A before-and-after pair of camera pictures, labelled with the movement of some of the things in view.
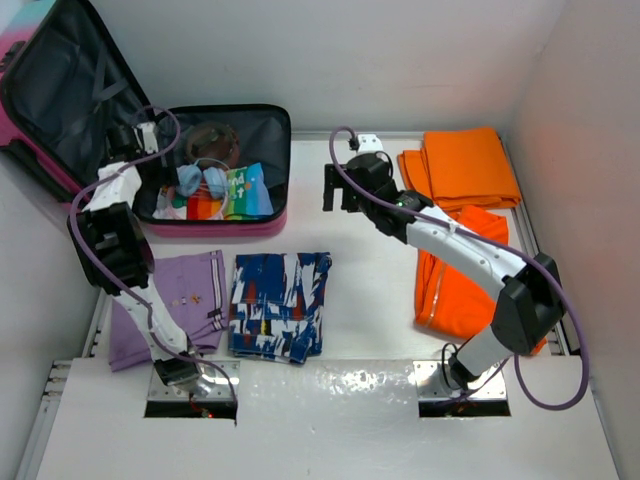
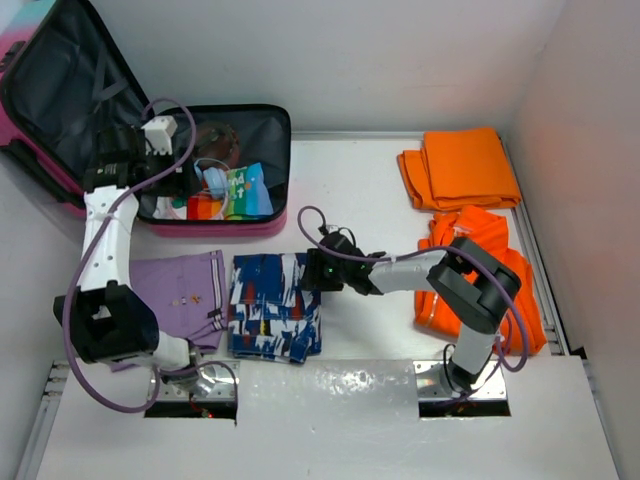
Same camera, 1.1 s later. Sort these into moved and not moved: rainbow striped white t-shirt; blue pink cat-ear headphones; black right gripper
Moved: black right gripper
Not moved: blue pink cat-ear headphones; rainbow striped white t-shirt
